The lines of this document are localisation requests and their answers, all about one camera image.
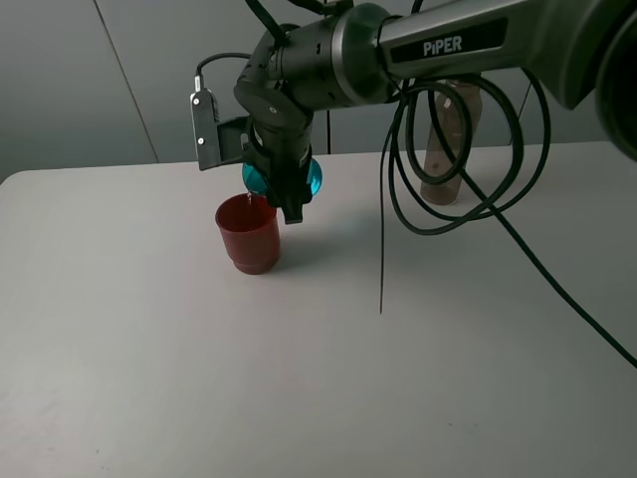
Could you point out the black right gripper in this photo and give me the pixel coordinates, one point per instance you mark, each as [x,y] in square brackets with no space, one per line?
[279,147]

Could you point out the teal transparent plastic cup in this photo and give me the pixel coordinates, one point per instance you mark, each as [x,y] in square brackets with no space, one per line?
[258,184]

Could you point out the smoky transparent plastic bottle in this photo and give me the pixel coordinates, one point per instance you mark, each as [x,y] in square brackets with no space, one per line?
[436,160]

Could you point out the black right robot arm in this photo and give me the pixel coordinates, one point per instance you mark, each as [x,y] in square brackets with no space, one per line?
[354,55]

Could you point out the red plastic cup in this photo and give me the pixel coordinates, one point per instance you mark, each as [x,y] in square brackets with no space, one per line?
[250,232]

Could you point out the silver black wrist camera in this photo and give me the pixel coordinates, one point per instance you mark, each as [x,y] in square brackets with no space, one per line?
[217,143]

